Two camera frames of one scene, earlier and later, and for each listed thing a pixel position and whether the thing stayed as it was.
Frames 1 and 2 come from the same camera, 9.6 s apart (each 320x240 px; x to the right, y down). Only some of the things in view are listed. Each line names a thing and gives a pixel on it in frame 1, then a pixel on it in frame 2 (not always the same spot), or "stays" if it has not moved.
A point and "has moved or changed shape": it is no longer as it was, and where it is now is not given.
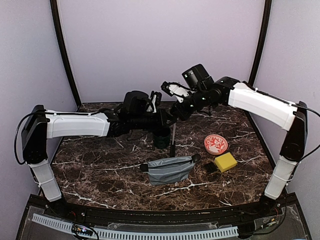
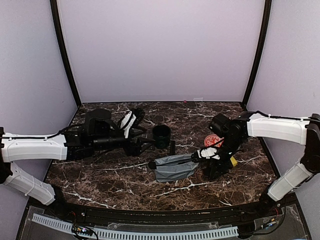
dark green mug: [162, 137] stays
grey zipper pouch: [170, 170] has moved or changed shape
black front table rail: [160, 217] stays
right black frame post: [262, 43] stays
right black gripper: [183, 115] → [218, 165]
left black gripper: [163, 115] → [133, 148]
